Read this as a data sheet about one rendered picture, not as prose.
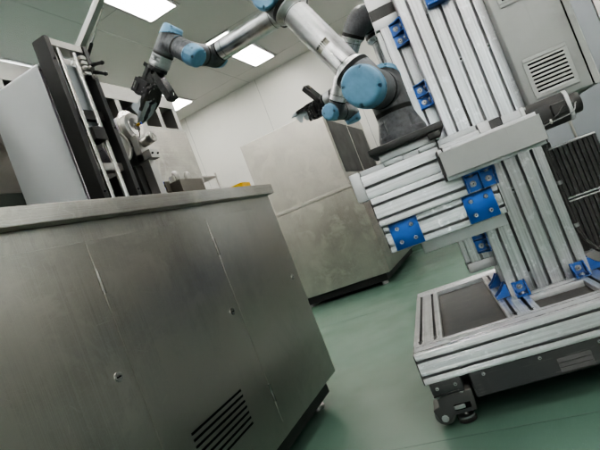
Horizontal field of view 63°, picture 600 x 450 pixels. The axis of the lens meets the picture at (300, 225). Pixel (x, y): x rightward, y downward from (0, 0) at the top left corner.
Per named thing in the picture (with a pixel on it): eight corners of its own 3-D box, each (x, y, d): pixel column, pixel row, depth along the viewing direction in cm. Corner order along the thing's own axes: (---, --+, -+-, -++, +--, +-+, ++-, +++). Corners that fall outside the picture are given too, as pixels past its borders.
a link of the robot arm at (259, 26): (313, -20, 163) (208, 48, 188) (297, -29, 153) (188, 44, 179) (325, 13, 163) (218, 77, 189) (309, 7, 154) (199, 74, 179)
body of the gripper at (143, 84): (143, 94, 185) (154, 63, 182) (160, 104, 183) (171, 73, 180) (129, 91, 178) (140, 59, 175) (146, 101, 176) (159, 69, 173)
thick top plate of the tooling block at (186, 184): (185, 193, 189) (179, 179, 189) (109, 229, 204) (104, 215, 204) (206, 191, 204) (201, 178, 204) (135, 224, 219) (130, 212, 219)
